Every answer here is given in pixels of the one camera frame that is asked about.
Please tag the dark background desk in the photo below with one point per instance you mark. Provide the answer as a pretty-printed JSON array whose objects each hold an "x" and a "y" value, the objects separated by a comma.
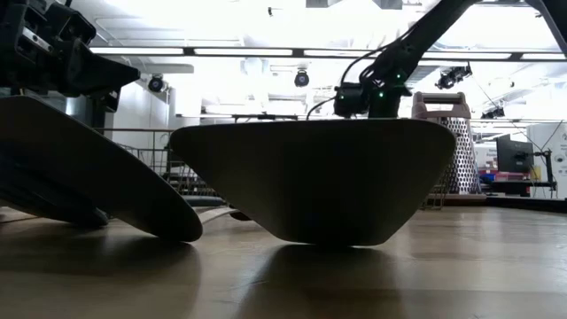
[{"x": 509, "y": 188}]

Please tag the black ceiling spotlight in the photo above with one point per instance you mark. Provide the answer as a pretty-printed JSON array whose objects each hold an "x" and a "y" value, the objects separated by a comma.
[
  {"x": 156, "y": 83},
  {"x": 301, "y": 79}
]

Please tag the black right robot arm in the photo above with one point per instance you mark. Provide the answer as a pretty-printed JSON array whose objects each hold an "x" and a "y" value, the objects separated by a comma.
[{"x": 425, "y": 35}]

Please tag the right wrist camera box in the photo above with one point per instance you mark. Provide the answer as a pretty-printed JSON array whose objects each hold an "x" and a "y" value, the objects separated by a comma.
[{"x": 350, "y": 102}]

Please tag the white background cabinet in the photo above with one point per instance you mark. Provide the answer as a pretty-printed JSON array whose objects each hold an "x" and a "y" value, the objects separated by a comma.
[{"x": 560, "y": 146}]

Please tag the overhead light bar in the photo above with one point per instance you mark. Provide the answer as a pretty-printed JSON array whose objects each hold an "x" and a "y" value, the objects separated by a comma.
[{"x": 133, "y": 51}]

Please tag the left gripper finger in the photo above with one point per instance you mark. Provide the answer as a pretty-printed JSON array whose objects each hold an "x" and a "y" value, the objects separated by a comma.
[{"x": 102, "y": 71}]

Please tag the rectangular grey spatula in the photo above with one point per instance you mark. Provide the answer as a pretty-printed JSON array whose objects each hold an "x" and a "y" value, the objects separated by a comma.
[{"x": 310, "y": 177}]

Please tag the black computer monitor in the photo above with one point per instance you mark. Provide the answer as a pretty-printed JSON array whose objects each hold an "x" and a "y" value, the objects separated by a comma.
[{"x": 514, "y": 155}]

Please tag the rounded grey spatula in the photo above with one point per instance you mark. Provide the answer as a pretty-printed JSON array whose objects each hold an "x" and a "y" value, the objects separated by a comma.
[{"x": 88, "y": 168}]

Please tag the black ceiling fixture cluster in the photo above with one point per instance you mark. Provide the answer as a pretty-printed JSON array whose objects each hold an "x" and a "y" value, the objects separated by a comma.
[{"x": 452, "y": 77}]

